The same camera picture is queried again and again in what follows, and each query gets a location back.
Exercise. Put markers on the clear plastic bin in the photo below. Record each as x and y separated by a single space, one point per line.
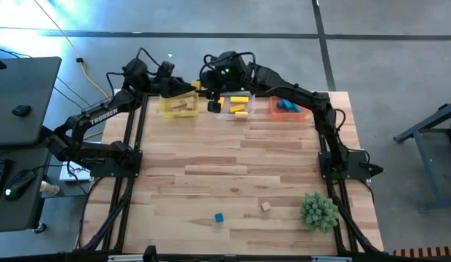
251 109

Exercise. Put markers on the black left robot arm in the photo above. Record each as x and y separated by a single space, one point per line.
102 115

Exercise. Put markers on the small black device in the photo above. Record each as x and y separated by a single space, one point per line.
21 110

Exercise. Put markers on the black and tan striped object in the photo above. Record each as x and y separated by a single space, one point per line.
425 252

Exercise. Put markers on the black computer mouse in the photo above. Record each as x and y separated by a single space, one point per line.
19 183

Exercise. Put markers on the white bracket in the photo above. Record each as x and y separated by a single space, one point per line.
128 258
331 259

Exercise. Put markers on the green artificial plant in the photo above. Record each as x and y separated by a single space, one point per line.
319 212

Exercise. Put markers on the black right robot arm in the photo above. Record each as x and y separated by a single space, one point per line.
302 98

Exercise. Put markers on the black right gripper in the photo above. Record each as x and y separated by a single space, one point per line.
225 78

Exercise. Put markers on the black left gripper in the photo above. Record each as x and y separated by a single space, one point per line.
163 82

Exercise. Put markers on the white paper sheet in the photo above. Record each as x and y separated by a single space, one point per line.
74 172

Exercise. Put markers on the orange translucent plastic bin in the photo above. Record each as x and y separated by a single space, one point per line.
283 115

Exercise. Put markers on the small white object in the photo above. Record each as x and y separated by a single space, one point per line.
49 188

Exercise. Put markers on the grey metal cart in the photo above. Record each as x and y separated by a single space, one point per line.
425 123

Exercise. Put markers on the dark grey desk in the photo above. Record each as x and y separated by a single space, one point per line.
22 211
25 94

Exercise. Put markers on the yellow translucent plastic bin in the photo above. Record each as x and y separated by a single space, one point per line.
165 111

